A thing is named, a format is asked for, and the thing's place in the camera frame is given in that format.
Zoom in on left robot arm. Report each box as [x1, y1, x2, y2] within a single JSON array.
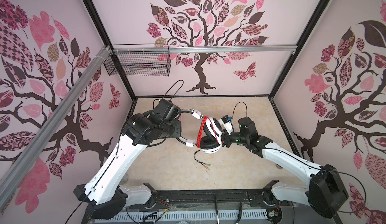
[[73, 99, 182, 224]]

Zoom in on black wire basket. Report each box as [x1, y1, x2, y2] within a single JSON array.
[[104, 43, 171, 77]]

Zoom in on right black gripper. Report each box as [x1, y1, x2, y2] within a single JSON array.
[[211, 128, 249, 148]]

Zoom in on white cable duct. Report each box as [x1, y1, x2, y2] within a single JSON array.
[[94, 210, 267, 224]]

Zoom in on aluminium rail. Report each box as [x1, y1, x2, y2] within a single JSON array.
[[1, 45, 111, 208], [113, 44, 297, 54]]

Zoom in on aluminium rail back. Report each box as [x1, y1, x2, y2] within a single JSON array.
[[113, 44, 297, 54]]

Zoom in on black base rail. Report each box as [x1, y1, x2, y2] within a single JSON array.
[[80, 187, 343, 224]]

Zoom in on white black headphones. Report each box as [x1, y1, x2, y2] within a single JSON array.
[[177, 109, 223, 154]]

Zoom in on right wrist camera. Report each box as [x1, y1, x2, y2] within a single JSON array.
[[219, 115, 234, 135]]

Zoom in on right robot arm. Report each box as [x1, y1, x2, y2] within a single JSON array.
[[219, 115, 348, 219]]

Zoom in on aluminium rail left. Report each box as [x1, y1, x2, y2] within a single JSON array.
[[1, 45, 111, 208]]

